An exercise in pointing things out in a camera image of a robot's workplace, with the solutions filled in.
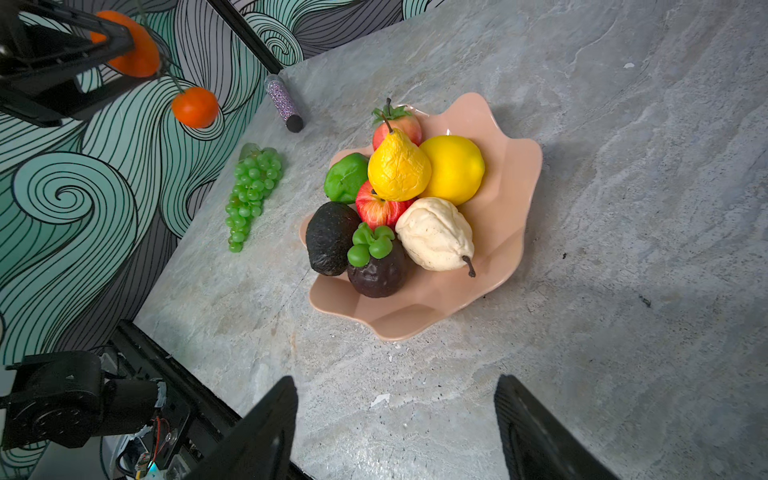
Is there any purple sprinkle tube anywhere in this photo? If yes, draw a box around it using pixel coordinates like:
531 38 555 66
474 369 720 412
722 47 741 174
264 74 304 133

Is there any red fake strawberry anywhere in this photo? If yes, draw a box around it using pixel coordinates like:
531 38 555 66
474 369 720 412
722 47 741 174
372 98 423 150

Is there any red fake apple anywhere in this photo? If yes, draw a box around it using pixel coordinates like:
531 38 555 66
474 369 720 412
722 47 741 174
355 181 414 230

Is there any green fake grape bunch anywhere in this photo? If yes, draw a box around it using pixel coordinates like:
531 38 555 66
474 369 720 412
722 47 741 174
225 143 283 253

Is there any pink wavy fruit bowl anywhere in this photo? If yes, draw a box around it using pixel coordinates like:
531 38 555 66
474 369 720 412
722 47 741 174
309 92 543 341

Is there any dark fake avocado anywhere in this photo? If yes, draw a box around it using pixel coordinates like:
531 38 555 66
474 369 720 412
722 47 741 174
305 201 361 276

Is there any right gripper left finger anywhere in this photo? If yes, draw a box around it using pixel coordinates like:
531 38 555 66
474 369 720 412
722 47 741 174
187 376 299 480

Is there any dark brown fake fruit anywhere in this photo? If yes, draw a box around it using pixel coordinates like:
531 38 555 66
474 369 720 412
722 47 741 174
347 222 409 298

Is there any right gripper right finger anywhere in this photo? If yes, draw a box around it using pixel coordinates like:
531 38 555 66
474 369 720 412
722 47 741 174
494 375 617 480

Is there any green fake lime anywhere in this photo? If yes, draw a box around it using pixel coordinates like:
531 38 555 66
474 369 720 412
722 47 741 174
324 153 368 204

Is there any small yellow fake pepper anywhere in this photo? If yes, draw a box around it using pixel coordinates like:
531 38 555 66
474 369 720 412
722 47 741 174
368 120 432 202

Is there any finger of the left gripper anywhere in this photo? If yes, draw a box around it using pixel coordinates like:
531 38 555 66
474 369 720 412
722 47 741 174
1 74 160 128
1 1 135 81

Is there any orange fake tangerine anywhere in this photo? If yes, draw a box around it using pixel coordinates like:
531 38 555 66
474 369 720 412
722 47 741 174
89 10 162 79
171 87 219 129

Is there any pale fake pear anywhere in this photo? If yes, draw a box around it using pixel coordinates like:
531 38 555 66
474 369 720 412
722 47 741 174
395 197 476 278

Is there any yellow fake lemon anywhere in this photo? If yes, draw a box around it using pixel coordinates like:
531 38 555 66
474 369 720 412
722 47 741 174
420 135 485 206

